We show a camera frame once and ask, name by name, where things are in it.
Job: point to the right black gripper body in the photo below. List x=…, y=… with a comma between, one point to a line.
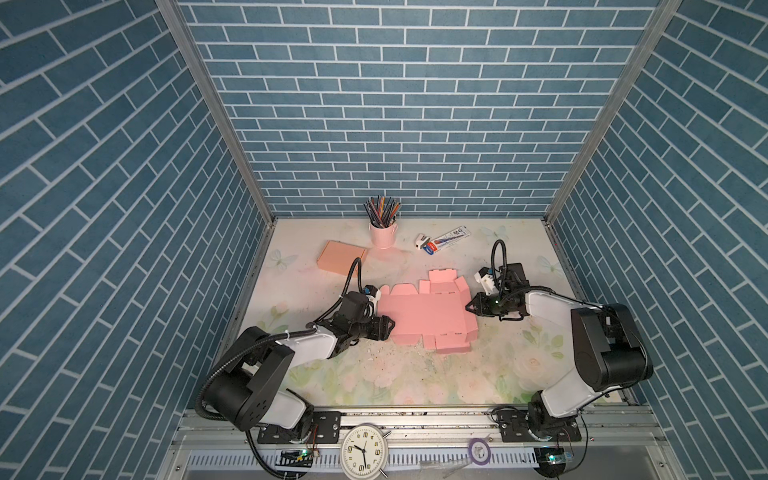
x=499, y=304

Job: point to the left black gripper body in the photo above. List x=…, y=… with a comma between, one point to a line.
x=361, y=330

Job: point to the pink paper box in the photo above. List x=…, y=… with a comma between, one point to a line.
x=431, y=313

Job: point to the orange paper box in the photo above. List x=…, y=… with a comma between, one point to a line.
x=337, y=257

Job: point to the toothpaste tube packet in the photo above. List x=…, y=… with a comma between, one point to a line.
x=434, y=244

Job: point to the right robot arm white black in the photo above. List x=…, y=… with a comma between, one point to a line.
x=608, y=351

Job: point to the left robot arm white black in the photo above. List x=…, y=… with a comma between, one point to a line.
x=245, y=387

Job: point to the pink pencil cup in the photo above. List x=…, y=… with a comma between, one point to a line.
x=383, y=238

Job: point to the coloured pencils bunch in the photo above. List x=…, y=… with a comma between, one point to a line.
x=382, y=211

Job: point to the white alarm clock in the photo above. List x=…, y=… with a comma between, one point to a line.
x=364, y=453

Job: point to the left circuit board green led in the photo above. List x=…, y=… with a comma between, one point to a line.
x=296, y=458

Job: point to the circuit board green led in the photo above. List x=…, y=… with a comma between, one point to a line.
x=550, y=462
x=296, y=458

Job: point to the purple tape roll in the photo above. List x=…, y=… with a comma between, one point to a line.
x=479, y=451

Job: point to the right circuit board green led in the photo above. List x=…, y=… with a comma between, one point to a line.
x=550, y=462

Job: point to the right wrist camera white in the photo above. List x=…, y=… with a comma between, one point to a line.
x=485, y=278

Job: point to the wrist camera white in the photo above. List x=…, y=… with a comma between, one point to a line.
x=374, y=295
x=485, y=278

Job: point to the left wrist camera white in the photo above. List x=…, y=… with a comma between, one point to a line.
x=374, y=295

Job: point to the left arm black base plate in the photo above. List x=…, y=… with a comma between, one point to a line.
x=320, y=427

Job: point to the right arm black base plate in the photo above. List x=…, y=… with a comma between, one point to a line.
x=537, y=426

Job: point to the aluminium front rail frame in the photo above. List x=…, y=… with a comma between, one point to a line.
x=622, y=438

